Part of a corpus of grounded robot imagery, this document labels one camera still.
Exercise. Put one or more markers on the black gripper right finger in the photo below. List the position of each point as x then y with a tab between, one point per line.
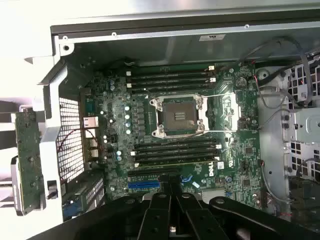
225	222

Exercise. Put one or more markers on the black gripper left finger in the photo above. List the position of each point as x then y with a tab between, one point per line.
120	220

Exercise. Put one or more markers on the silver chipset heat sink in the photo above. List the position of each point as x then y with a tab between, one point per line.
212	196

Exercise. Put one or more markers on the black expansion slot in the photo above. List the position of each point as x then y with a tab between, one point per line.
150	172

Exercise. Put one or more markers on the green Dell motherboard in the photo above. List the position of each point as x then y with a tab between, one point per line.
240	150

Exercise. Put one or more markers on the black plastic shroud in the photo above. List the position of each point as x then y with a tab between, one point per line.
305	195

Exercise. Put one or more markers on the silver socket cover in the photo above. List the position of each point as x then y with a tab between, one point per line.
225	112

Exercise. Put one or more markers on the CPU socket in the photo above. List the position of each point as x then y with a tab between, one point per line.
178	116

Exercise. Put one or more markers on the silver disk bay cage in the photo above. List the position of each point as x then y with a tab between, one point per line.
305	120

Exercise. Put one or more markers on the coin cell battery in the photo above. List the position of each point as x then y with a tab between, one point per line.
241	82

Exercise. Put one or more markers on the open black PC case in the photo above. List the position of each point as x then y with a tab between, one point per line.
150	50

